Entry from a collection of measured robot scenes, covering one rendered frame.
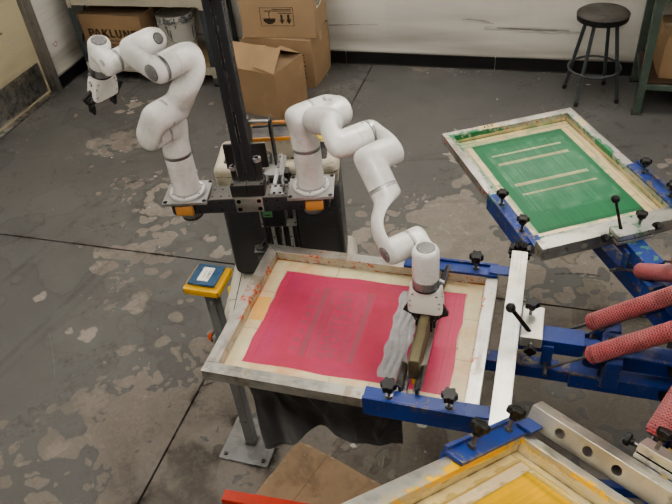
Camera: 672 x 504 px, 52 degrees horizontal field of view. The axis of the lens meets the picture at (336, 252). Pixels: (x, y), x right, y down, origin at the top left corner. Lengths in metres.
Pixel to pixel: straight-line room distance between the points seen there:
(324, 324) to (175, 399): 1.34
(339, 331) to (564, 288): 1.82
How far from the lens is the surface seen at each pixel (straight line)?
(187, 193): 2.44
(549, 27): 5.61
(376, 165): 1.89
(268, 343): 2.11
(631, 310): 1.99
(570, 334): 2.01
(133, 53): 2.13
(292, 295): 2.24
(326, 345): 2.07
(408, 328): 2.10
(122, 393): 3.43
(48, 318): 3.98
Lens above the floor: 2.48
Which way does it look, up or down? 40 degrees down
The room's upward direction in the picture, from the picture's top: 6 degrees counter-clockwise
